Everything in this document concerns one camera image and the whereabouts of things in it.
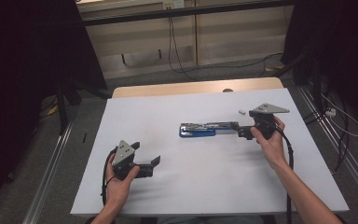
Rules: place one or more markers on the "small black floor piece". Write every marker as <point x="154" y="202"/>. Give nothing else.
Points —
<point x="84" y="137"/>

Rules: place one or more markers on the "aluminium floor rail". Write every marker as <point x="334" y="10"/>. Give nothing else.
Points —
<point x="46" y="174"/>
<point x="338" y="146"/>

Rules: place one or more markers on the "person's left hand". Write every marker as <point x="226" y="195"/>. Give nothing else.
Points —
<point x="118" y="189"/>

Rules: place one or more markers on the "blue stapler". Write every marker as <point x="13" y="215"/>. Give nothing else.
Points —
<point x="197" y="132"/>

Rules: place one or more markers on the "white wall socket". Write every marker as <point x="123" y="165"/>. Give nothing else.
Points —
<point x="173" y="3"/>

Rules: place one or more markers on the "person's right hand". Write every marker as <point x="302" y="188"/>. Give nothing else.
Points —
<point x="272" y="149"/>

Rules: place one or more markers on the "black metal stand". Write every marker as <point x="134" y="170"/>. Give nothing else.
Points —
<point x="63" y="105"/>
<point x="315" y="84"/>

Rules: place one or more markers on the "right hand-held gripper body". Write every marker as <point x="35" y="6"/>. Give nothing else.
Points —
<point x="264" y="123"/>

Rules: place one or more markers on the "black horizontal bar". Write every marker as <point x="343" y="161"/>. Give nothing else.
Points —
<point x="183" y="11"/>

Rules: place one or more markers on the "silver staple strip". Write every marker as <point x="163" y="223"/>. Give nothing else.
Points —
<point x="242" y="112"/>

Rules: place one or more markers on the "black curtain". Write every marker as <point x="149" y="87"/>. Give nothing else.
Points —
<point x="338" y="46"/>
<point x="28" y="62"/>

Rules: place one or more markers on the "white table board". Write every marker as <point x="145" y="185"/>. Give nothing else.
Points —
<point x="199" y="174"/>

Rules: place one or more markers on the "wooden table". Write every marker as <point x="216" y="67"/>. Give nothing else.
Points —
<point x="195" y="87"/>

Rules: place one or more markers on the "white power adapter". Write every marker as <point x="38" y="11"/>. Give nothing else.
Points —
<point x="330" y="112"/>

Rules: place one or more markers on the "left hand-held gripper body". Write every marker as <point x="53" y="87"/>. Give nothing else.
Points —
<point x="122" y="155"/>

